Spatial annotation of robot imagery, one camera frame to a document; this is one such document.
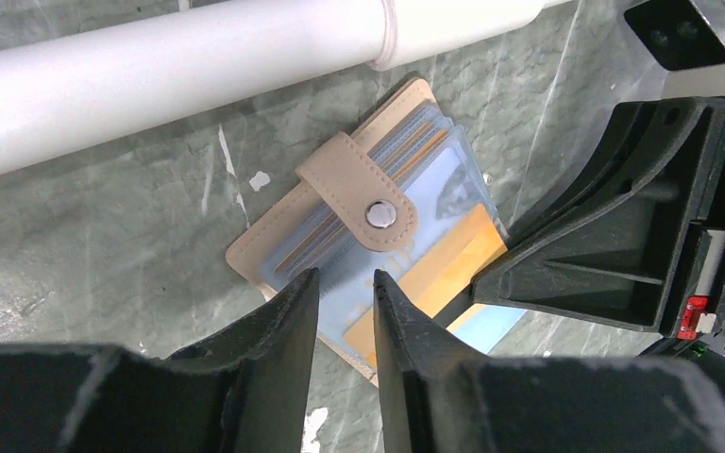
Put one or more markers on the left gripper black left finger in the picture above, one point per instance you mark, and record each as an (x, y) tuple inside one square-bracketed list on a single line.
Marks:
[(242, 389)]

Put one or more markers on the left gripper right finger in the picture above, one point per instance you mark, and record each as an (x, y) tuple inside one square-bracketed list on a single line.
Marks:
[(438, 394)]

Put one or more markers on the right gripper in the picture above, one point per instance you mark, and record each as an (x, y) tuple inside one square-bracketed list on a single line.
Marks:
[(637, 239)]

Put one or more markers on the orange magnetic stripe card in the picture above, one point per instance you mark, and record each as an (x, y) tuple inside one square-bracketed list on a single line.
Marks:
[(439, 276)]

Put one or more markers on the silver VIP credit card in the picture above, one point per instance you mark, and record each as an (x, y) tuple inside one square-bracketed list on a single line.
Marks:
[(449, 184)]

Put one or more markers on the white PVC pipe frame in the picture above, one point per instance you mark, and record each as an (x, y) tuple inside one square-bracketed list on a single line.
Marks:
[(68, 94)]

